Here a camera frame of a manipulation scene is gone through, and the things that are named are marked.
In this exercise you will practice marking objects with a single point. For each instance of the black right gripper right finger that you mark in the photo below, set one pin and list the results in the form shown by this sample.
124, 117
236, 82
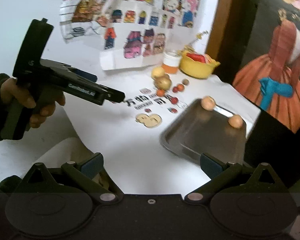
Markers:
219, 173

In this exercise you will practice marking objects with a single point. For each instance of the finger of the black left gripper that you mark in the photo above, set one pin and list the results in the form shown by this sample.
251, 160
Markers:
110, 93

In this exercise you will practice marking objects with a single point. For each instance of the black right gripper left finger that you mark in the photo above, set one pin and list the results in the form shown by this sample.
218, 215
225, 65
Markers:
91, 177

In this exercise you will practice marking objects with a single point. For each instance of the small orange kumquat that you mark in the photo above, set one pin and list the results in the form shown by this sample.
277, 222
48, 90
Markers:
160, 93
180, 87

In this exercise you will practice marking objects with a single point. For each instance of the yellow green pear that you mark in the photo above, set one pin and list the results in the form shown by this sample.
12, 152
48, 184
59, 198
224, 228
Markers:
163, 83

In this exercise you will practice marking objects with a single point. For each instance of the brown round fruit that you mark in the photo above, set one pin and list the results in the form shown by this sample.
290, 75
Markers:
235, 121

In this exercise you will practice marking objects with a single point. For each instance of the red cherry tomato front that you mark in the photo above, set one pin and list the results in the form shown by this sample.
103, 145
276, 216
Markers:
174, 100

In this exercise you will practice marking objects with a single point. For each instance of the red cherry tomato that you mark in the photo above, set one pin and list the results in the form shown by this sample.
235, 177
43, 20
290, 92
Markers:
174, 100
175, 89

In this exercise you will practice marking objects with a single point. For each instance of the tan striped round fruit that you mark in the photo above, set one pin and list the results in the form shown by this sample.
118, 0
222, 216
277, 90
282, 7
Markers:
208, 103

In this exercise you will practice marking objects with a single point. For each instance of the person's left hand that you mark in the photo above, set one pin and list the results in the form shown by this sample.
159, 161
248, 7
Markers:
10, 90

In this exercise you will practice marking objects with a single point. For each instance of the white printed tablecloth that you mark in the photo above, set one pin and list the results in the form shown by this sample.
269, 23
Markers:
127, 134

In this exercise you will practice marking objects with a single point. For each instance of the metal tray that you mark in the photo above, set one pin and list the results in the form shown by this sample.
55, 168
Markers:
197, 131

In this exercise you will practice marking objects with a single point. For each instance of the yellow lemon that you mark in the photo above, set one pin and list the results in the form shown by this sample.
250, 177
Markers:
157, 72

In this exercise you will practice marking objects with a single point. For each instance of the red cherry tomato back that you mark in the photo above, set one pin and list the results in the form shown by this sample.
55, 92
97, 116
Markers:
175, 89

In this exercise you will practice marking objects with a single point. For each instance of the children's house drawing paper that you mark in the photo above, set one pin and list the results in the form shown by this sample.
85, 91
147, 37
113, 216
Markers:
138, 34

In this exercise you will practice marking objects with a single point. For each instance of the orange white jar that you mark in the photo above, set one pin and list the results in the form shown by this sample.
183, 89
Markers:
171, 62

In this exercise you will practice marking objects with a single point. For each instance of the brown longan alone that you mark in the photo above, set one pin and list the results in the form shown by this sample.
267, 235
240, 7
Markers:
185, 82

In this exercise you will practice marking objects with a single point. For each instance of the yellow plastic bowl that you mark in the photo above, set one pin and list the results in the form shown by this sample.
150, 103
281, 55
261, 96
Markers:
197, 69

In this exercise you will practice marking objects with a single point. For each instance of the red packaged item in bowl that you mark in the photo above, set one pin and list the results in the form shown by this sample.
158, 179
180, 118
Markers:
197, 57

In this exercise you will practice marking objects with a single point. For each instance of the yellow flower twig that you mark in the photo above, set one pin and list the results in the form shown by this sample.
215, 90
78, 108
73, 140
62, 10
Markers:
190, 46

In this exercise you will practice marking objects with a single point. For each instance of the painting of orange dress woman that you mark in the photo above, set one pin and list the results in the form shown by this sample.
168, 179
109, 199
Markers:
270, 72

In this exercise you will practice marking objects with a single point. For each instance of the wooden door frame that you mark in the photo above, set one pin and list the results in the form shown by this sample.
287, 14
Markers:
230, 34

